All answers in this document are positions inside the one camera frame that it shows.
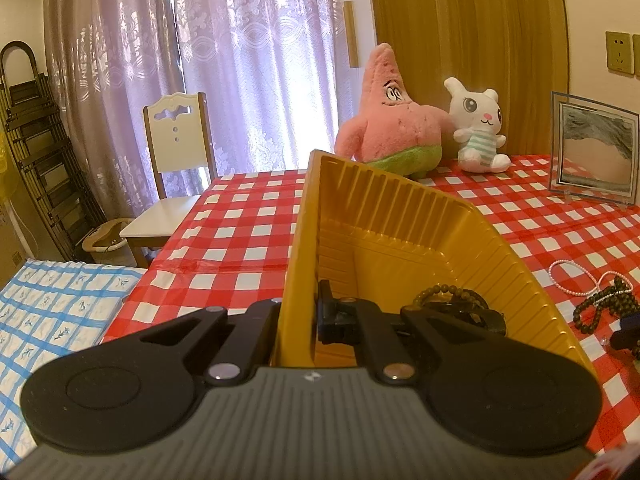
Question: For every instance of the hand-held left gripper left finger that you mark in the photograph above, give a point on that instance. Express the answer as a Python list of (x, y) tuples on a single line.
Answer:
[(245, 332)]

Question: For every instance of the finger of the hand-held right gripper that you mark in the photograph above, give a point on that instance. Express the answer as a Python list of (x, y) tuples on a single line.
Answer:
[(629, 337)]

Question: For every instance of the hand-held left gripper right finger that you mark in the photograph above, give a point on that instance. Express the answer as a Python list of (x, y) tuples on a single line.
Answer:
[(327, 317)]

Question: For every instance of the yellow plastic tray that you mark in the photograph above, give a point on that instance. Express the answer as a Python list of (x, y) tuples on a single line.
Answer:
[(390, 220)]

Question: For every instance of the red checkered tablecloth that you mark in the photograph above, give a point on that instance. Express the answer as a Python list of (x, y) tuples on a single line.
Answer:
[(240, 240)]

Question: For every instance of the beige waste bin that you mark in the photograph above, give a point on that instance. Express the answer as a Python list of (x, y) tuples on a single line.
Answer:
[(102, 240)]

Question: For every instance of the blue checkered mat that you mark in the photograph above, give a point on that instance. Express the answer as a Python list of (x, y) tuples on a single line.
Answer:
[(55, 305)]

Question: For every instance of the pink starfish plush toy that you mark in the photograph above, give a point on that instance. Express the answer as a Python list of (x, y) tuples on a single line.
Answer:
[(395, 130)]

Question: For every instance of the white wooden chair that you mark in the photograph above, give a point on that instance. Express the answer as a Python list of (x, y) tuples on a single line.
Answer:
[(175, 135)]

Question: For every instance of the white rabbit plush toy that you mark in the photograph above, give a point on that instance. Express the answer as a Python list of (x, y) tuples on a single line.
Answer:
[(475, 110)]

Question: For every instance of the black folding rack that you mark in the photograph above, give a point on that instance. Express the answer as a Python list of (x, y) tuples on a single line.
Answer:
[(45, 170)]

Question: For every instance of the purple sheer curtain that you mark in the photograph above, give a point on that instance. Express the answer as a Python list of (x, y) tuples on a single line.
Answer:
[(250, 60)]

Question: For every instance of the yellow plastic object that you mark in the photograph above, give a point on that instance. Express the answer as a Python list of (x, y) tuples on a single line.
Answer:
[(3, 165)]

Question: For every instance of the golden brown curtain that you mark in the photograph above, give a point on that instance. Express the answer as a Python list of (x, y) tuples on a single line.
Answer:
[(465, 25)]

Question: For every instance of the glass sand art frame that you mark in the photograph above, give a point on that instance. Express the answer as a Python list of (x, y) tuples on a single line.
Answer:
[(595, 150)]

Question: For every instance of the golden wall socket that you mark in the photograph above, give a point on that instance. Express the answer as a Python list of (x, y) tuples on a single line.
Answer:
[(636, 55), (618, 52)]

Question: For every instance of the wooden wall bar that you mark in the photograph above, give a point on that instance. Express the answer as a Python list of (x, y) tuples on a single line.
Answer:
[(351, 35)]

